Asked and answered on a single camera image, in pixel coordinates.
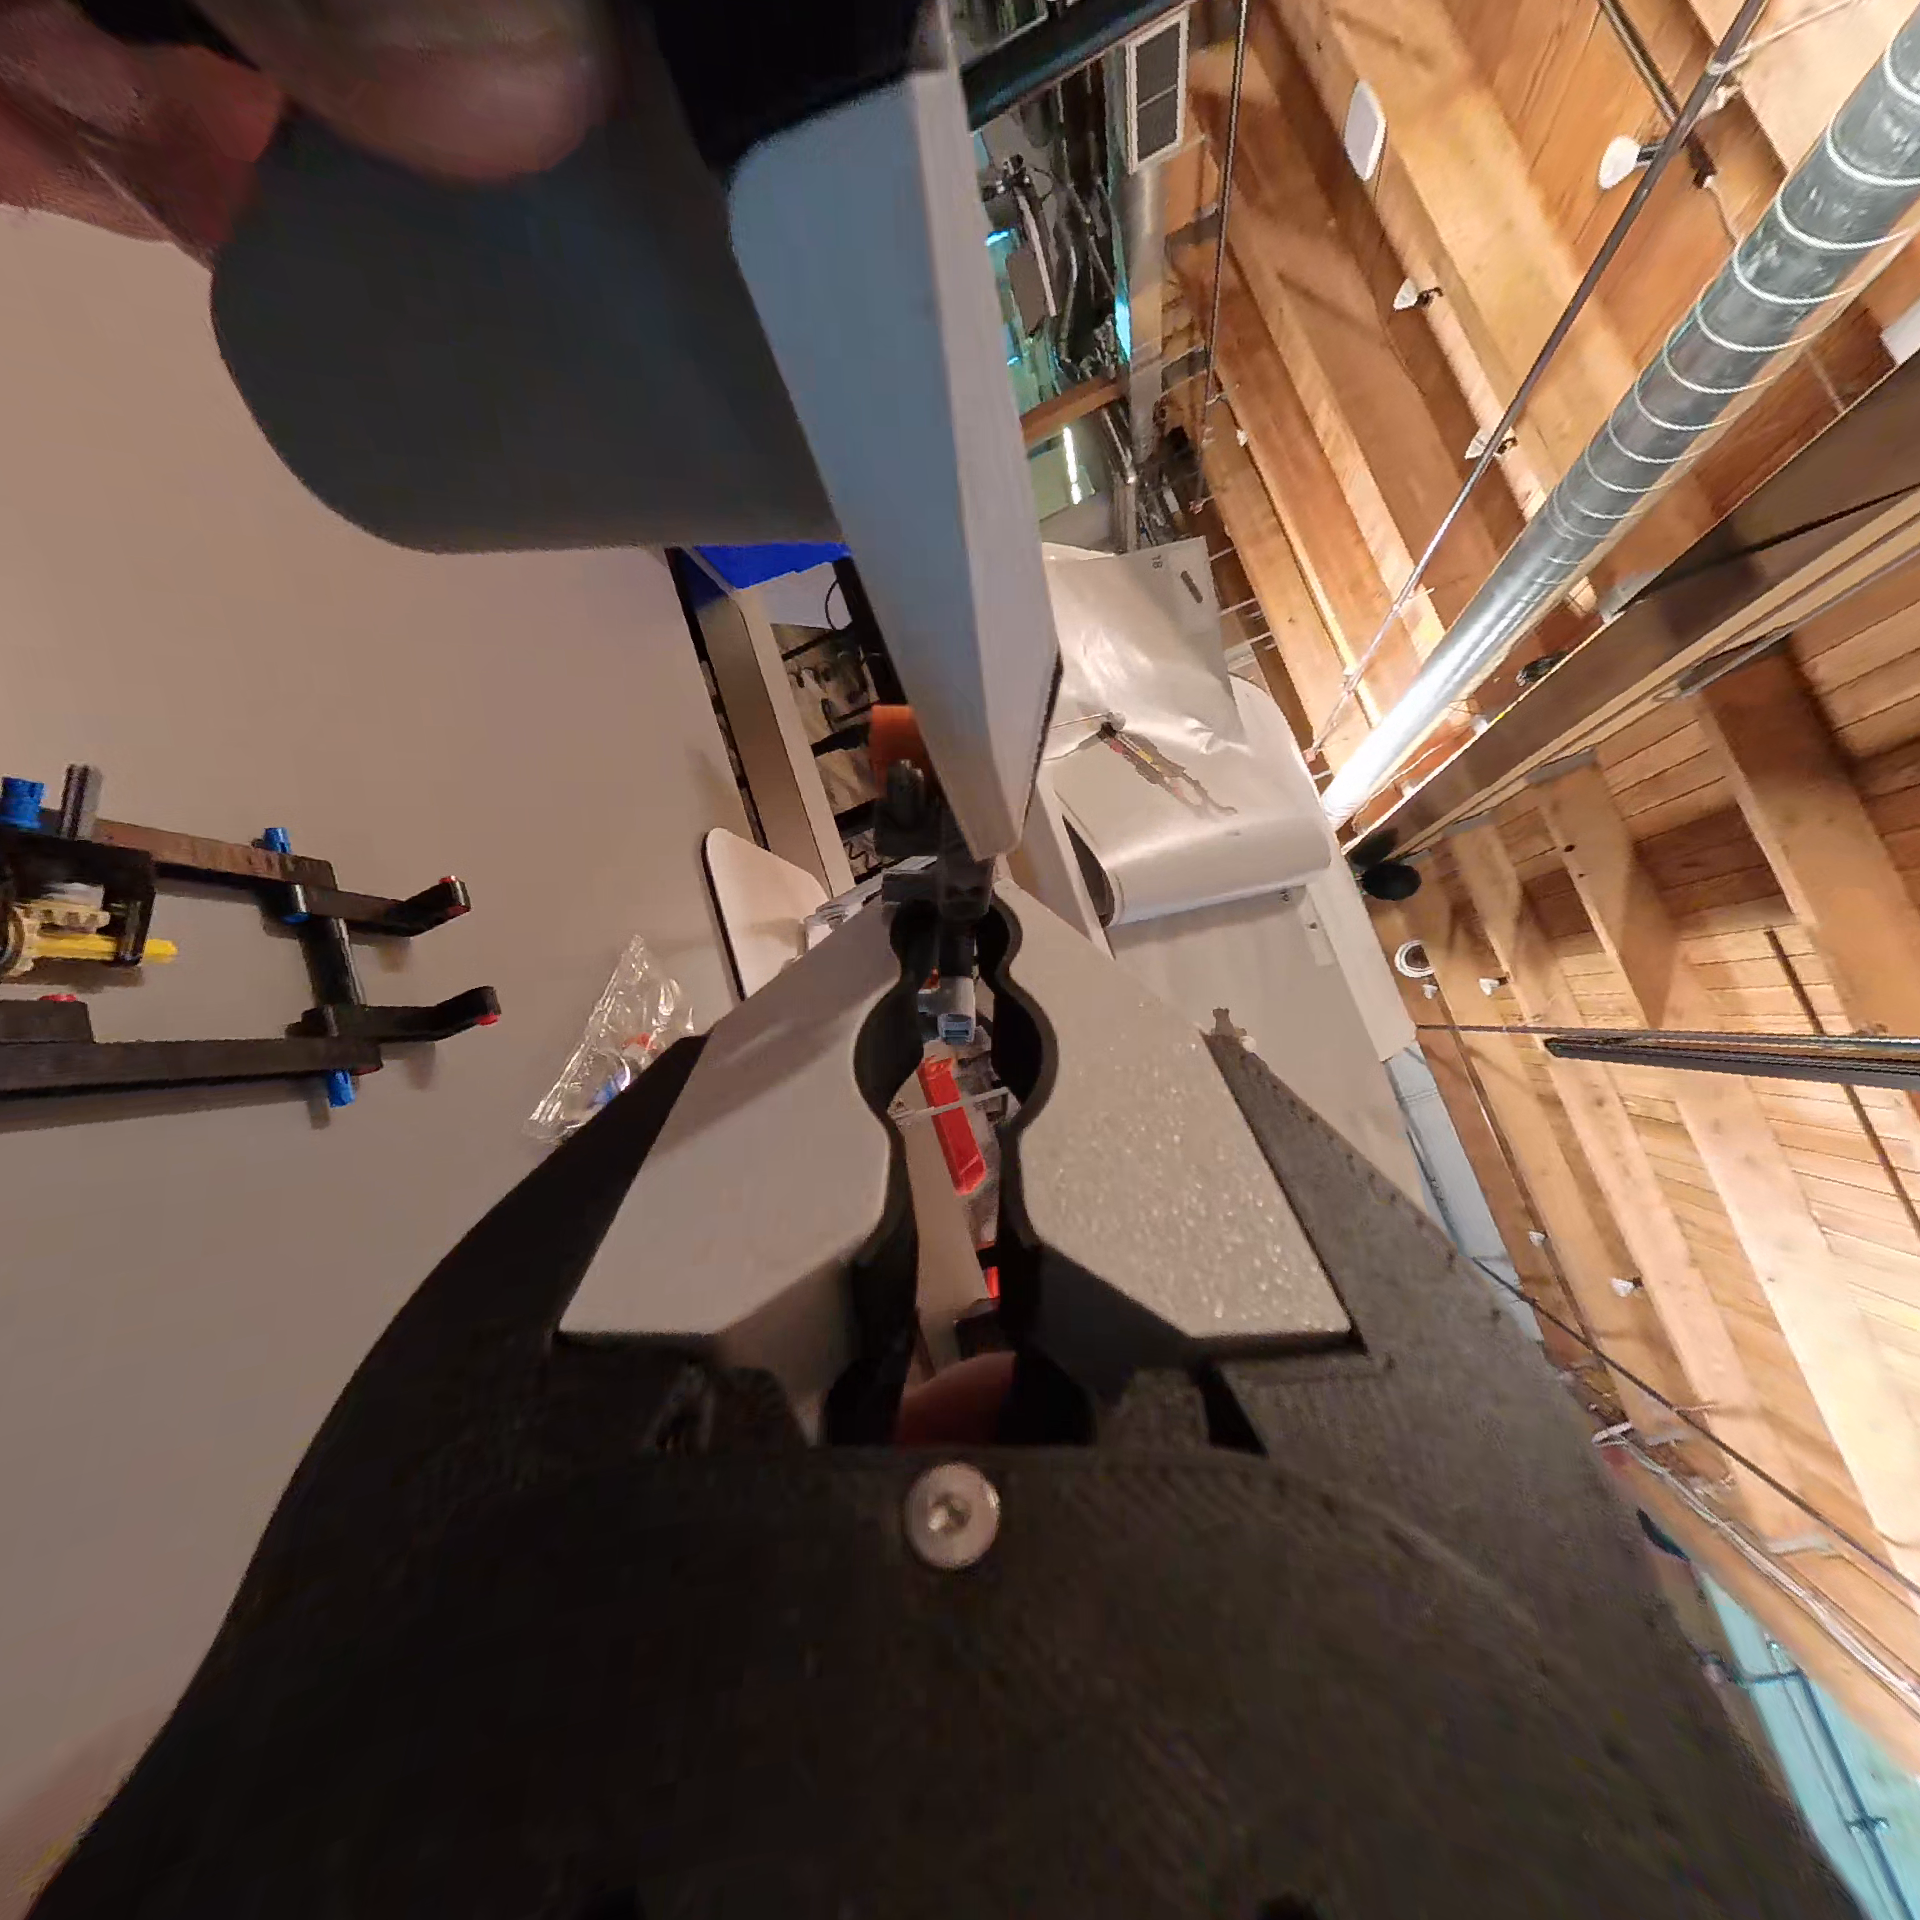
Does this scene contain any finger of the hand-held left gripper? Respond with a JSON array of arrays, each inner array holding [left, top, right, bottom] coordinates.
[[728, 59, 1063, 863]]

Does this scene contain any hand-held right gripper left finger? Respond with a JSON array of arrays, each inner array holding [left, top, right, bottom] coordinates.
[[558, 901, 921, 1446]]

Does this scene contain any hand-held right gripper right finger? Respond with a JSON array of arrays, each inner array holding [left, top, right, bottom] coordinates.
[[977, 885, 1356, 1446]]

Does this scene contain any clear plastic parts bag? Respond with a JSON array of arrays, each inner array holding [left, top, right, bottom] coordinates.
[[524, 939, 700, 1144]]

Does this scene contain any small grey orange lego subassembly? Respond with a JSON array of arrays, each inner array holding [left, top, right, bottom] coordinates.
[[871, 702, 999, 1052]]

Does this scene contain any black lego chassis assembly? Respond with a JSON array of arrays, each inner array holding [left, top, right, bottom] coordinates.
[[0, 765, 504, 1114]]

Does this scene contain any person's left hand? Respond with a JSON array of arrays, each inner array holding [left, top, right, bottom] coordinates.
[[0, 0, 624, 263]]

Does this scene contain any blue box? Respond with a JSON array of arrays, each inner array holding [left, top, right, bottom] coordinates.
[[683, 545, 849, 591]]

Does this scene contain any white book stand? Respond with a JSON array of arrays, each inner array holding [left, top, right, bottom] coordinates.
[[705, 541, 1337, 1000]]

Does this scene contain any white vent grille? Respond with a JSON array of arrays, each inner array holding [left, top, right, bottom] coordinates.
[[1122, 14, 1191, 171]]

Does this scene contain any black ceiling rail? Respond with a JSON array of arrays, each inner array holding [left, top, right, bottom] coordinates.
[[1544, 1028, 1920, 1093]]

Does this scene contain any silver ventilation duct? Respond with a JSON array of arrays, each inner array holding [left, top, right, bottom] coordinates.
[[1319, 0, 1920, 826]]

